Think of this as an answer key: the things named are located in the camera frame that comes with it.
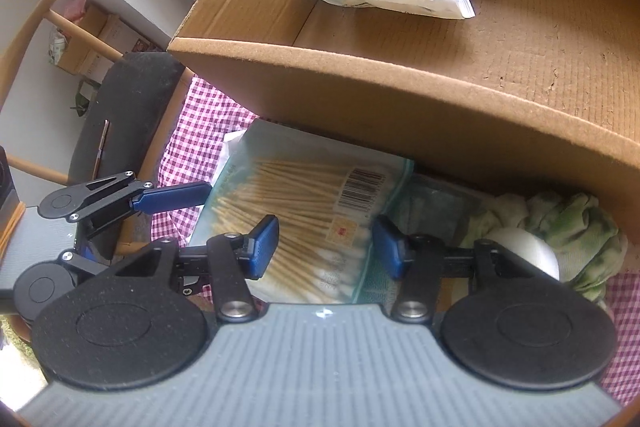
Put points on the brown cardboard box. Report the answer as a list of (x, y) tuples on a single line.
[(450, 117)]

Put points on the white tape roll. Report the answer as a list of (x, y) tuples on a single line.
[(525, 247)]

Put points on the bag of cotton swabs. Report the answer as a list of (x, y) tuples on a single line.
[(300, 192)]

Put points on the black seat cushion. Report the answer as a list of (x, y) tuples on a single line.
[(125, 107)]

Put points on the purple checked tablecloth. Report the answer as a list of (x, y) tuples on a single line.
[(200, 122)]

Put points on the wooden chair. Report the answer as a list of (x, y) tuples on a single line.
[(20, 37)]

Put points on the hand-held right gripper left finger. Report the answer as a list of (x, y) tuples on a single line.
[(262, 249)]

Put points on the pink plastic bag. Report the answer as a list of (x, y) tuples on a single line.
[(75, 9)]

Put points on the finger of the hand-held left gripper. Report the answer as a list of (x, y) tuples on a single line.
[(90, 258), (170, 197)]

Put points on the green white cloth scrunchie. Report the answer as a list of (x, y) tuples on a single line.
[(575, 227)]

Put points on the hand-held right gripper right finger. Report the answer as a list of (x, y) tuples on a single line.
[(390, 249)]

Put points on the thin pen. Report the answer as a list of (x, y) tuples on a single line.
[(100, 147)]

